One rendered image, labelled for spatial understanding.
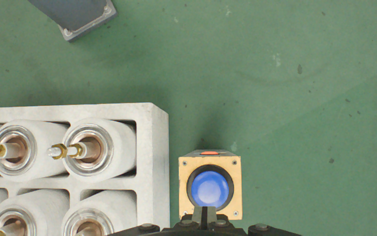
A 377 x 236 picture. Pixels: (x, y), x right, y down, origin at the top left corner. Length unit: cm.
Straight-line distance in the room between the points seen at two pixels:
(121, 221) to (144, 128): 15
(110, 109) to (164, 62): 23
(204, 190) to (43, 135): 27
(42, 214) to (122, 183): 13
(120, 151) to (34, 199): 16
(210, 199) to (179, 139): 34
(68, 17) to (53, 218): 43
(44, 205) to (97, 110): 17
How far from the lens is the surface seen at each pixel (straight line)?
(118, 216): 41
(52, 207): 49
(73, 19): 70
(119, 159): 40
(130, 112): 46
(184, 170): 31
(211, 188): 29
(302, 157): 65
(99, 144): 40
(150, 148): 45
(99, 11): 71
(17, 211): 47
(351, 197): 70
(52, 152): 32
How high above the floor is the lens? 62
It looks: 83 degrees down
